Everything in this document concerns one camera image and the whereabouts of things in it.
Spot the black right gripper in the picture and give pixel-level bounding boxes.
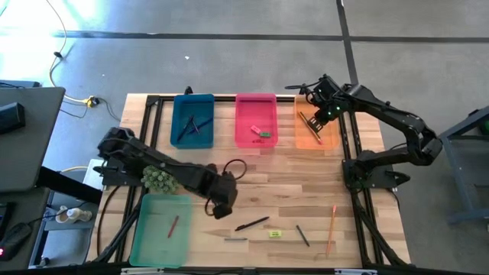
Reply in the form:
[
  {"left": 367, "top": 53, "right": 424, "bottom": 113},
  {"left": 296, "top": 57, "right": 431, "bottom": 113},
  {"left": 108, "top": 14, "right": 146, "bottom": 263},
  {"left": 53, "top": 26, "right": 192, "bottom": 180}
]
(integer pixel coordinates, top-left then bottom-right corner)
[{"left": 307, "top": 74, "right": 347, "bottom": 134}]

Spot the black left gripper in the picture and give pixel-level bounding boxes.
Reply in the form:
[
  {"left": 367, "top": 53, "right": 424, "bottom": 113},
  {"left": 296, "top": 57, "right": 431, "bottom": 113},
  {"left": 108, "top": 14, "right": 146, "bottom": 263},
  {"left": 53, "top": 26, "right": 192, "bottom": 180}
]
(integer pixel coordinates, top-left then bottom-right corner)
[{"left": 198, "top": 164, "right": 238, "bottom": 220}]

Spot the green pencil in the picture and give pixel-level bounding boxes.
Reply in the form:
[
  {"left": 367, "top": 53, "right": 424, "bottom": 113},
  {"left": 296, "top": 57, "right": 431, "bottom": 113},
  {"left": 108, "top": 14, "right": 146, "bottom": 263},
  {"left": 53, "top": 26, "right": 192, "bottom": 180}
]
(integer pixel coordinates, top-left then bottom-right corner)
[{"left": 301, "top": 112, "right": 324, "bottom": 143}]

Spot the plain orange pencil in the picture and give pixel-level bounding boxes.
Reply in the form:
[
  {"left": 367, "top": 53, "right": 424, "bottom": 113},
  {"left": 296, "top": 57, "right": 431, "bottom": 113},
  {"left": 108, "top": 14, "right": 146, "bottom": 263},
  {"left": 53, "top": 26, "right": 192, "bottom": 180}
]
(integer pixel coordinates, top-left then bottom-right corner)
[{"left": 298, "top": 111, "right": 324, "bottom": 145}]

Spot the black pen with print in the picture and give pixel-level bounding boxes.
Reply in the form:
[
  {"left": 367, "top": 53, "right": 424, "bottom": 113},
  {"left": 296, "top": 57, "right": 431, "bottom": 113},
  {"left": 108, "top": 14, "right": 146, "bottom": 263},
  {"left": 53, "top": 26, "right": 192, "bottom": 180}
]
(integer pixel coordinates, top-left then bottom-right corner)
[{"left": 234, "top": 215, "right": 270, "bottom": 232}]

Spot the red crayon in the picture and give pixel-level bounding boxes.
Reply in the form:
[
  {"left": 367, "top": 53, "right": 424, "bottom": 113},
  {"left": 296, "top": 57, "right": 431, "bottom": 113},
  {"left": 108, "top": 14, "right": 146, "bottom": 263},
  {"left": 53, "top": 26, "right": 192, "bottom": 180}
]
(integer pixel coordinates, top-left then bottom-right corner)
[{"left": 167, "top": 215, "right": 180, "bottom": 239}]

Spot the dark green crayon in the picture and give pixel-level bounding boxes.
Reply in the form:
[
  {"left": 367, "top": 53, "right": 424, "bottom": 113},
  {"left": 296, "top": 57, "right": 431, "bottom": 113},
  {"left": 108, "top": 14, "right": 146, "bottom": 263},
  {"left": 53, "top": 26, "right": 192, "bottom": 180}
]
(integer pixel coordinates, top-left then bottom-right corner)
[{"left": 295, "top": 224, "right": 311, "bottom": 248}]

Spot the plain black pen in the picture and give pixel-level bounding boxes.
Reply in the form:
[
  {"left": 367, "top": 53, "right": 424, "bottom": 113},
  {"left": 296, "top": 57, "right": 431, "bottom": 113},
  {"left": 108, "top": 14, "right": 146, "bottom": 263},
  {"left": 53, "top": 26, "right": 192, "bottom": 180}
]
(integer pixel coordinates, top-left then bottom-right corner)
[{"left": 176, "top": 115, "right": 195, "bottom": 143}]

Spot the orange pencil with pink eraser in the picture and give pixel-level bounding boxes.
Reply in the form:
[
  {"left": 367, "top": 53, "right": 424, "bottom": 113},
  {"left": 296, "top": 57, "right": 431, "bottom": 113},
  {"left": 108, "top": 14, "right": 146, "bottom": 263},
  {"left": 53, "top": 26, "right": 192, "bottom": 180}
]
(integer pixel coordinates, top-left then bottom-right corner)
[{"left": 325, "top": 204, "right": 338, "bottom": 257}]

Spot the orange translucent plastic bin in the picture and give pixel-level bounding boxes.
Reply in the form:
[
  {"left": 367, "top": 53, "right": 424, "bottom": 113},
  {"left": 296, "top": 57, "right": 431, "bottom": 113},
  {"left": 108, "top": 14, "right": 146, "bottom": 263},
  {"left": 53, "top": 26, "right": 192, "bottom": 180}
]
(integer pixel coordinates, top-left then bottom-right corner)
[{"left": 293, "top": 94, "right": 341, "bottom": 150}]

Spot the pink translucent plastic bin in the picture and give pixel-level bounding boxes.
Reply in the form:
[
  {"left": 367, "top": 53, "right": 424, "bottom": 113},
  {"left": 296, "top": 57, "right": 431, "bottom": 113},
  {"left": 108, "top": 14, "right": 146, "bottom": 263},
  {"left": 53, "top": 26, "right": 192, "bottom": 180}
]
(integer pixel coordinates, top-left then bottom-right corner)
[{"left": 234, "top": 92, "right": 279, "bottom": 149}]

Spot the potted green succulent plant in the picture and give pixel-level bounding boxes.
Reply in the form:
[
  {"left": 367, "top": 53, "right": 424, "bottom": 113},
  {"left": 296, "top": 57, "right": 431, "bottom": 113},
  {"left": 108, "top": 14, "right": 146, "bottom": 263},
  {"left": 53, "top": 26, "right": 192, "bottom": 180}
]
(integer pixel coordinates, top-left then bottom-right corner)
[{"left": 140, "top": 164, "right": 180, "bottom": 195}]

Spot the teal green plastic bin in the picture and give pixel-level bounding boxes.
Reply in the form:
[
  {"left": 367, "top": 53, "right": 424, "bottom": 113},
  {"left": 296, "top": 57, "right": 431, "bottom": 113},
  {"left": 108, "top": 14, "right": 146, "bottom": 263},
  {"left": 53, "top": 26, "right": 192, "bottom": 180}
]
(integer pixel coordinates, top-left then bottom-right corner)
[{"left": 128, "top": 192, "right": 193, "bottom": 268}]

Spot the blue plastic bin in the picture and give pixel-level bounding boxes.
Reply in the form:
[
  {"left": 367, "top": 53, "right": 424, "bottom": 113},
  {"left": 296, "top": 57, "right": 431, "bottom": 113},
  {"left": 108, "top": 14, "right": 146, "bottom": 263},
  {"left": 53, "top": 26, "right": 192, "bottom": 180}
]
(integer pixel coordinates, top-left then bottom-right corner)
[{"left": 170, "top": 93, "right": 215, "bottom": 150}]

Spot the white plastic object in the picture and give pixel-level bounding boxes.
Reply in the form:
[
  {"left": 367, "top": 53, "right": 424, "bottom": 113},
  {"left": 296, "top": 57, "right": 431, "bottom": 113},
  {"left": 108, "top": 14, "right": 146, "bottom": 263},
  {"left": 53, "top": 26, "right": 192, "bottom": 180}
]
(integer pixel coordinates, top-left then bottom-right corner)
[{"left": 55, "top": 205, "right": 93, "bottom": 225}]

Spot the blue metal-framed table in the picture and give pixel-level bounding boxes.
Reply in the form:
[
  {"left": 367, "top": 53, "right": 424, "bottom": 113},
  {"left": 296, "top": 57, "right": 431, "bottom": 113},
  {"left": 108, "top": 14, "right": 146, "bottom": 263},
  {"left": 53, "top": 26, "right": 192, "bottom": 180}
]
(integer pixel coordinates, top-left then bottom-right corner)
[{"left": 439, "top": 105, "right": 489, "bottom": 226}]

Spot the black desk crossbar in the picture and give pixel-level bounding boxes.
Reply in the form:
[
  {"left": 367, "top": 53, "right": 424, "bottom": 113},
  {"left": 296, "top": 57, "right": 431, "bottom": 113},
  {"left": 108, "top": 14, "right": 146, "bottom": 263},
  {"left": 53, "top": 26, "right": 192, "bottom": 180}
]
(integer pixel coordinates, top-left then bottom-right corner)
[{"left": 36, "top": 166, "right": 104, "bottom": 205}]

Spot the grey desk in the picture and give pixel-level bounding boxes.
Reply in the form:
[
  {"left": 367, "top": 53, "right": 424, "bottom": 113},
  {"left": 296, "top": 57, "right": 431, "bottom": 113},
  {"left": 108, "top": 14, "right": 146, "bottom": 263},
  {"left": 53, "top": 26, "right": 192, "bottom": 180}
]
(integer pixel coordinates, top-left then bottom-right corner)
[{"left": 0, "top": 86, "right": 66, "bottom": 192}]

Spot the black computer mouse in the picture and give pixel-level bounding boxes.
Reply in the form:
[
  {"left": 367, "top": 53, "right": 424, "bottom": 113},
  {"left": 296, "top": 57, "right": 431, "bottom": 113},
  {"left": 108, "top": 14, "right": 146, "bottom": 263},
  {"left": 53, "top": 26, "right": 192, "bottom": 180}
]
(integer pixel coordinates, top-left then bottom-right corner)
[{"left": 0, "top": 223, "right": 34, "bottom": 263}]

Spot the black box device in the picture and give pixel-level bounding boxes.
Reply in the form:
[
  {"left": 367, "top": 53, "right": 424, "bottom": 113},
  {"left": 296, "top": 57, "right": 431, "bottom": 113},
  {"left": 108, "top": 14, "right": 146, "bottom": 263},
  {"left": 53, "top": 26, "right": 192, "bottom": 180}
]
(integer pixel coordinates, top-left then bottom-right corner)
[{"left": 0, "top": 102, "right": 27, "bottom": 135}]

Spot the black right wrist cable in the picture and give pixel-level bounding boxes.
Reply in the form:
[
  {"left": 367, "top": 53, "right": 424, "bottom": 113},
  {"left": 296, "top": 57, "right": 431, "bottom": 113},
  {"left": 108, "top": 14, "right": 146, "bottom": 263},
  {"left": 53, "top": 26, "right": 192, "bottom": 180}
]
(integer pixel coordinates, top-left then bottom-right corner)
[{"left": 284, "top": 81, "right": 324, "bottom": 92}]

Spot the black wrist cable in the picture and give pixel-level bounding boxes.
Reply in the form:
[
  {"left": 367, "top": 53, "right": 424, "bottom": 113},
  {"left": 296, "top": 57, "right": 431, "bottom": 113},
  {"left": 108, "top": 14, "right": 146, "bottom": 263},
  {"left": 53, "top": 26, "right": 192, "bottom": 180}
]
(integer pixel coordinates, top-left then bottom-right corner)
[
  {"left": 204, "top": 159, "right": 248, "bottom": 218},
  {"left": 284, "top": 81, "right": 324, "bottom": 92}
]

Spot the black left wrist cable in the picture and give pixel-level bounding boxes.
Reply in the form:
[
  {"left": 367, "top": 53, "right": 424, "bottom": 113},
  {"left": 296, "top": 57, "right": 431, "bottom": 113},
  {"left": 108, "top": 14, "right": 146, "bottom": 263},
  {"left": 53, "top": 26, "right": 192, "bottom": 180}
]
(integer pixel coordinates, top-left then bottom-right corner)
[{"left": 204, "top": 159, "right": 248, "bottom": 218}]

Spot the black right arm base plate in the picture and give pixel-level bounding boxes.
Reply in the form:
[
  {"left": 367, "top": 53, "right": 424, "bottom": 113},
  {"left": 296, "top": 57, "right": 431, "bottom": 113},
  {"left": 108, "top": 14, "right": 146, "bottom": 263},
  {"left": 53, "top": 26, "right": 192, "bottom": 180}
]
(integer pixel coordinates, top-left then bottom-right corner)
[{"left": 342, "top": 159, "right": 412, "bottom": 190}]

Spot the black aluminium table frame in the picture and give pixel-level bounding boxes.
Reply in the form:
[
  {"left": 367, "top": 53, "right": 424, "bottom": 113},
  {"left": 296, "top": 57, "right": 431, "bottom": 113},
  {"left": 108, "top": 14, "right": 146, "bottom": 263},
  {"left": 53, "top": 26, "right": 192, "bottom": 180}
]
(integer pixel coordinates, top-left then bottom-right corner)
[{"left": 86, "top": 93, "right": 413, "bottom": 275}]

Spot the silver frame bracket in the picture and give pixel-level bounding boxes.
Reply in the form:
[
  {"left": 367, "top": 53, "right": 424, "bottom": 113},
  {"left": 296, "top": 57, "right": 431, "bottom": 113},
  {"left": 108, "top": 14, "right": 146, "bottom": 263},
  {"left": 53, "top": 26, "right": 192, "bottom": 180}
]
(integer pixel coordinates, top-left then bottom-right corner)
[
  {"left": 121, "top": 267, "right": 165, "bottom": 275},
  {"left": 334, "top": 268, "right": 379, "bottom": 275}
]

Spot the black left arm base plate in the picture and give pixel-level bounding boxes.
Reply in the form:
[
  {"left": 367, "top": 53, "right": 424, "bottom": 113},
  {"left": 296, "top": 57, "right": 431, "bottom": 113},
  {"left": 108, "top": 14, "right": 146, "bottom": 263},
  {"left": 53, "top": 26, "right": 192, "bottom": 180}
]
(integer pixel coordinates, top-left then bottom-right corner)
[{"left": 93, "top": 159, "right": 148, "bottom": 187}]

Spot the pale floor cable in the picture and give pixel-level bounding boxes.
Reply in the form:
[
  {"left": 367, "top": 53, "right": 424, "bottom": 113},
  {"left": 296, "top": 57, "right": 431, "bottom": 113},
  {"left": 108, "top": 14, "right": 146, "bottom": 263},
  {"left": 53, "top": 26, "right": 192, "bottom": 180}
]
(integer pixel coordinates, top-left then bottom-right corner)
[{"left": 44, "top": 0, "right": 89, "bottom": 104}]

